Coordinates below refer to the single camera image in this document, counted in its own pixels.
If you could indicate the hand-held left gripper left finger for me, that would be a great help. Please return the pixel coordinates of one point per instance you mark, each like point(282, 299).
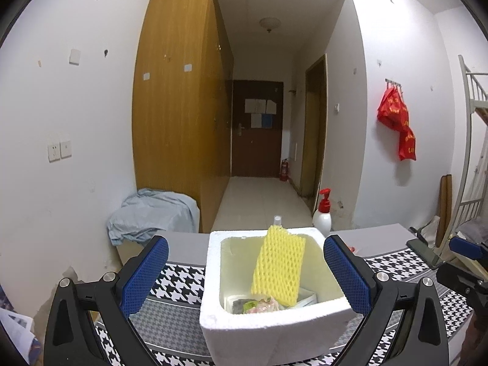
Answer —
point(146, 270)

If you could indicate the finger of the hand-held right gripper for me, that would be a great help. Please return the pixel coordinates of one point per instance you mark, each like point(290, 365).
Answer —
point(457, 276)
point(467, 248)

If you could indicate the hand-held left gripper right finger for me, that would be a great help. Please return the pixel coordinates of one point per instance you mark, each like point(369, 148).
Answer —
point(345, 274)

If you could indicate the yellow foam fruit net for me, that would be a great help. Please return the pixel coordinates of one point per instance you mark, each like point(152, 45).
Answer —
point(278, 267)

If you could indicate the pink plastic packet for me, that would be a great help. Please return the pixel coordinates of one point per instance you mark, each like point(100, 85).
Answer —
point(267, 307)

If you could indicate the grey knitted cloth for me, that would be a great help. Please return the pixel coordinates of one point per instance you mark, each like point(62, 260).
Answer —
point(238, 305)

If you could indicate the white foam box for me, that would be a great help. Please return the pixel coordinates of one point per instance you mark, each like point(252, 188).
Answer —
point(267, 335)

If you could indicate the grey bedding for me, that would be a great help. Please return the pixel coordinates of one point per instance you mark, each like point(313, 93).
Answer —
point(472, 230)

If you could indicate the red snack packet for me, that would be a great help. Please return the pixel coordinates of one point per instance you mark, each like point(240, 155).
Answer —
point(350, 249)

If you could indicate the white plastic bag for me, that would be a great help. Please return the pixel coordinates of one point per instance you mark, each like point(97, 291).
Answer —
point(427, 230)

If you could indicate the wooden board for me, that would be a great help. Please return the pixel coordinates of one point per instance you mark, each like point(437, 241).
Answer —
point(444, 206)

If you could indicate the houndstooth tablecloth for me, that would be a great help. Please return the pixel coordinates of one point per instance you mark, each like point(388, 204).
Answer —
point(171, 312)

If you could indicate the pale blue cloth pile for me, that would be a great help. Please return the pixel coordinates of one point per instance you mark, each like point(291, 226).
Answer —
point(152, 213)

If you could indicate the white red-pump lotion bottle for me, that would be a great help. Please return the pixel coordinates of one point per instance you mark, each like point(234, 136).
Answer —
point(322, 221)

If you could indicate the blue spray bottle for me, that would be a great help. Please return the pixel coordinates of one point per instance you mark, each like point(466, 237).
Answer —
point(277, 220)

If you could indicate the red plastic bag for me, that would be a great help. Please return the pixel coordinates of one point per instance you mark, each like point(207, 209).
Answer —
point(392, 108)
point(407, 145)

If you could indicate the red fire extinguisher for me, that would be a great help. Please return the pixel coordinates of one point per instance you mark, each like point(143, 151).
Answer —
point(284, 170)

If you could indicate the stack of papers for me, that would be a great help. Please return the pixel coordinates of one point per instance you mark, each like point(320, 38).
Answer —
point(17, 331)

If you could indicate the wooden side doorway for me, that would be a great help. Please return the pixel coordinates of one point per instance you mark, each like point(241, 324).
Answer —
point(312, 133)

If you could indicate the dark brown door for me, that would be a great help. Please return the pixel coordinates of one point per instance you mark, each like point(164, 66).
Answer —
point(255, 148)

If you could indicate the metal bunk bed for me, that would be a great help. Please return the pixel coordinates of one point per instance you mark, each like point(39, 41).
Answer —
point(472, 91)

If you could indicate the wooden wardrobe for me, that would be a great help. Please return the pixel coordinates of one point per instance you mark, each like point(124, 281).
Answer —
point(175, 114)

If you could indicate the blue door notice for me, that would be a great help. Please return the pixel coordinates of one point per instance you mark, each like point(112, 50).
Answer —
point(267, 121)

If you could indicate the white door notice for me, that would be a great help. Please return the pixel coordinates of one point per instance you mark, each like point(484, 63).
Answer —
point(259, 106)

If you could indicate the ceiling lamp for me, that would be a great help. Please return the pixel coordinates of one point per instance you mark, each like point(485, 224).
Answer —
point(270, 24)

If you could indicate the white wall switch plate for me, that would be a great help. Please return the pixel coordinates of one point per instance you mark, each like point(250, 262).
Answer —
point(66, 148)

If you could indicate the white wall socket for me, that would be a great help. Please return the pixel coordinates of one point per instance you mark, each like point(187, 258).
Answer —
point(54, 151)

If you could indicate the metal wall hook rack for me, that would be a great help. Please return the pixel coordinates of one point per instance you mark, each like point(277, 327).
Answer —
point(393, 83)

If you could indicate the white wall box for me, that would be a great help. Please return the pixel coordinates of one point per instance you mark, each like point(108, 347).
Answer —
point(74, 56)

